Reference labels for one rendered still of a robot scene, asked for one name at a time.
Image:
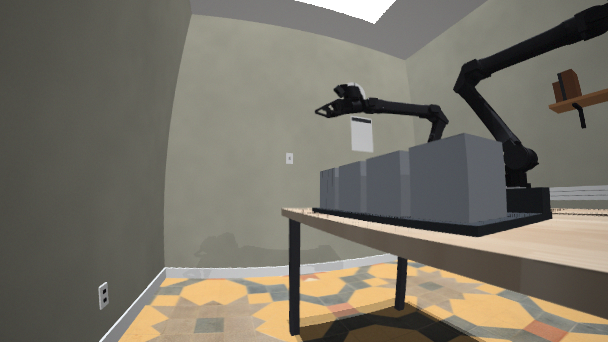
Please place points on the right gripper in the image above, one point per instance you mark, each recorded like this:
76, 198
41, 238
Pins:
339, 108

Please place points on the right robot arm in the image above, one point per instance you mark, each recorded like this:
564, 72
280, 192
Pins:
378, 106

